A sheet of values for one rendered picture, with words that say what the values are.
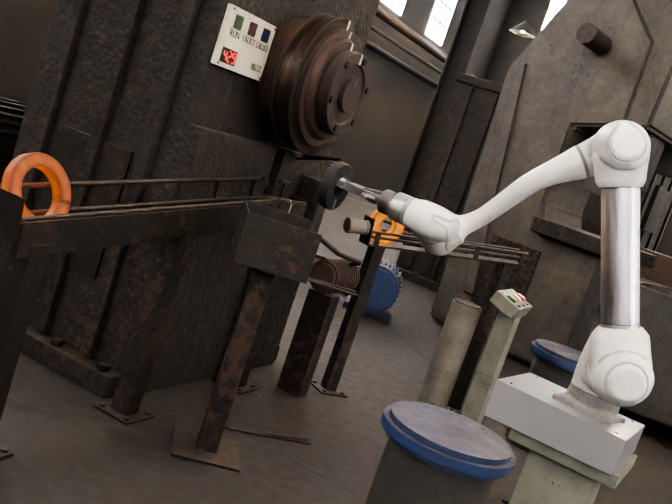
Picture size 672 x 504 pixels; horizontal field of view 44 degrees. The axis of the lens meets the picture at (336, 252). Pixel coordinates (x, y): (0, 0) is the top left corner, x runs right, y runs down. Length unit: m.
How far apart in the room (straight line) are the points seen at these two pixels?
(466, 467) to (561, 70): 3.90
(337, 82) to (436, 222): 0.60
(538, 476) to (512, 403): 0.24
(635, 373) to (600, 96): 3.21
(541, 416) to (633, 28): 3.32
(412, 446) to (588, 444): 0.73
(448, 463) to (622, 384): 0.64
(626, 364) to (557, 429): 0.30
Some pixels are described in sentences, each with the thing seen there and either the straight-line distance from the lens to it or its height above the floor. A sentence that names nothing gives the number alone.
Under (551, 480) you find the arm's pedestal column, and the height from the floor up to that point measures 0.24.
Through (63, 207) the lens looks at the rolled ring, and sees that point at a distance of 2.10.
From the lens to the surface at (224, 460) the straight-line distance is 2.49.
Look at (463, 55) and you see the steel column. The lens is 11.86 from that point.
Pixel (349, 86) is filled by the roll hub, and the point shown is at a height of 1.14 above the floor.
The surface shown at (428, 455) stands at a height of 0.40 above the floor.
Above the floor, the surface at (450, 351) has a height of 0.33.
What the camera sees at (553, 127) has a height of 1.43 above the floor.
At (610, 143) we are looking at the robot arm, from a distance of 2.29.
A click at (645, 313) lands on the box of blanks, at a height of 0.62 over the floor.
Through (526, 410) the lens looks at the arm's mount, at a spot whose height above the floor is 0.42.
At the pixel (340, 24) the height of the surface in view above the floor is 1.32.
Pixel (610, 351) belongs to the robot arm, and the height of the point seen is 0.67.
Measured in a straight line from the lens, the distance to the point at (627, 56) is 5.34.
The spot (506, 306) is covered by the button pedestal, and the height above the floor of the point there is 0.57.
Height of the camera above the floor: 0.99
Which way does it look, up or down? 8 degrees down
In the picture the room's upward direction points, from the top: 19 degrees clockwise
